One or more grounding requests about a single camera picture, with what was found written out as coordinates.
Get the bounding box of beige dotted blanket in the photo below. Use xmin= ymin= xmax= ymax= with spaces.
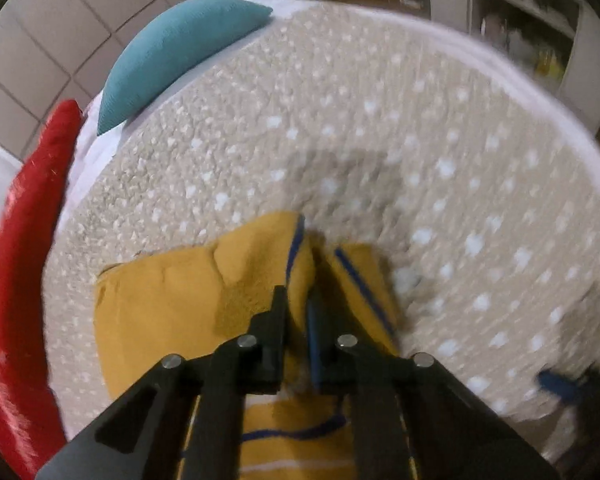
xmin=42 ymin=2 xmax=600 ymax=443

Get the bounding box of yellow striped towel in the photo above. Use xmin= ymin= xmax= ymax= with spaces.
xmin=94 ymin=211 xmax=421 ymax=480

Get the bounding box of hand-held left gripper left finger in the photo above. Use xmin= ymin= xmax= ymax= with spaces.
xmin=35 ymin=285 xmax=289 ymax=480

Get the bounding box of teal pillow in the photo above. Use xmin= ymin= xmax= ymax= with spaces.
xmin=96 ymin=0 xmax=275 ymax=137

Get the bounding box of red pillow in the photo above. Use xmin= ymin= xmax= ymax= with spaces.
xmin=0 ymin=99 xmax=86 ymax=480

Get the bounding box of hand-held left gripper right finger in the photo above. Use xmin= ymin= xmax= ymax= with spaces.
xmin=305 ymin=291 xmax=562 ymax=480

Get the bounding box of white open shelf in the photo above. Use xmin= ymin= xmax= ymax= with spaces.
xmin=430 ymin=0 xmax=600 ymax=131

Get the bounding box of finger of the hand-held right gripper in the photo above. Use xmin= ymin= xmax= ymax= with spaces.
xmin=536 ymin=367 xmax=600 ymax=423

